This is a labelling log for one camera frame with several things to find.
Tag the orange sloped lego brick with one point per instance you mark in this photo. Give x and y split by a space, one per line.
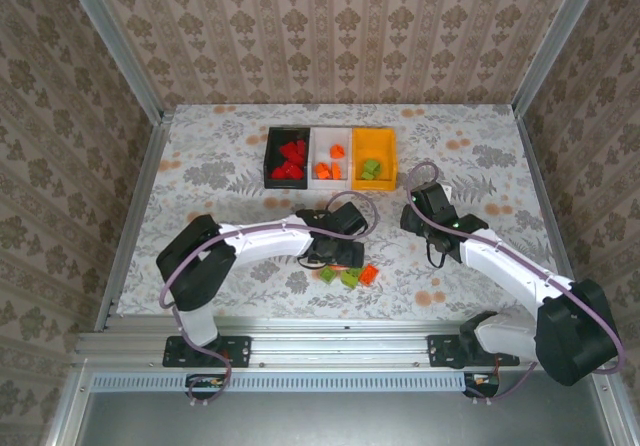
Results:
340 267

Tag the green lego brick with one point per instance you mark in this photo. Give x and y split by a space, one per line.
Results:
349 279
368 175
327 274
356 271
371 165

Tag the orange plastic bin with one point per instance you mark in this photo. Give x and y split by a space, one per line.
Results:
372 141

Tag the red lego brick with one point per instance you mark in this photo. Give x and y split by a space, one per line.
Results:
288 150
293 171
277 173
301 147

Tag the white plastic bin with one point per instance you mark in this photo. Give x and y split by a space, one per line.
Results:
322 141

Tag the black plastic bin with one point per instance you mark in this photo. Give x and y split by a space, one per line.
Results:
275 138

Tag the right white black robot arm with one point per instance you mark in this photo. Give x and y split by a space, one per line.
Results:
500 266

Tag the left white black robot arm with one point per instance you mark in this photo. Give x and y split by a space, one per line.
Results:
270 241

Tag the aluminium mounting beam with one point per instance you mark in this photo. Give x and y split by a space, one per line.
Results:
340 346

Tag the black connector board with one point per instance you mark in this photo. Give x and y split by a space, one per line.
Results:
482 381
207 382

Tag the grey metal panel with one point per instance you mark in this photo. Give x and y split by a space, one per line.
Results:
325 421

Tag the aluminium frame rail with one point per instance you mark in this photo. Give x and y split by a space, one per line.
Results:
158 138
612 406
67 406
535 166

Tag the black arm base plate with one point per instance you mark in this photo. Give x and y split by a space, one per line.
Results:
240 349
442 351

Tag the aluminium frame post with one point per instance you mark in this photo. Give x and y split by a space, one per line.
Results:
557 41
116 46

